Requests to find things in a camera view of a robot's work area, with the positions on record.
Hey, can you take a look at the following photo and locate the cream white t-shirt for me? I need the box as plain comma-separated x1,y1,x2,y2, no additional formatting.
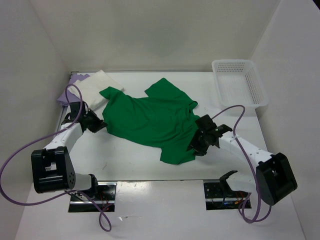
73,70,124,110

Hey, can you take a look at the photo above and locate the green garment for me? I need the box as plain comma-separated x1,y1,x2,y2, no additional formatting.
100,78,199,165

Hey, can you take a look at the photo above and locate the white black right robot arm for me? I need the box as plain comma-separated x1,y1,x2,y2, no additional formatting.
187,127,298,206

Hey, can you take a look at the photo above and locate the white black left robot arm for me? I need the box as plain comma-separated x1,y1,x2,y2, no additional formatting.
31,109,107,200

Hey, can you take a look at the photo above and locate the white plastic laundry basket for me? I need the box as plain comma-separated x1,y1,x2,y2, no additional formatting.
211,59,269,109

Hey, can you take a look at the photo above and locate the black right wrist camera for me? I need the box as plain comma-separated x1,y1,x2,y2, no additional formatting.
195,114,232,135

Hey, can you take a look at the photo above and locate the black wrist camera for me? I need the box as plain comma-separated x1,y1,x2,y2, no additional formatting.
62,101,88,124
195,114,232,135

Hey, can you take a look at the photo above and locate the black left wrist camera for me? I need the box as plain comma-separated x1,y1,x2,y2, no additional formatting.
62,101,88,124

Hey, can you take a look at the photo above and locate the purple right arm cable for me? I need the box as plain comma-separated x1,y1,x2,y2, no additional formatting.
207,104,272,224

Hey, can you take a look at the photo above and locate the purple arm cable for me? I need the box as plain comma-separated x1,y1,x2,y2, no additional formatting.
0,83,116,233
207,104,272,224

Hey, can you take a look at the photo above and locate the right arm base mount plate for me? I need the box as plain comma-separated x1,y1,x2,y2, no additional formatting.
203,180,248,211

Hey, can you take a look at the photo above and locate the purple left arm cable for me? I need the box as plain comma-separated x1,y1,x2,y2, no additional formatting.
0,83,116,233

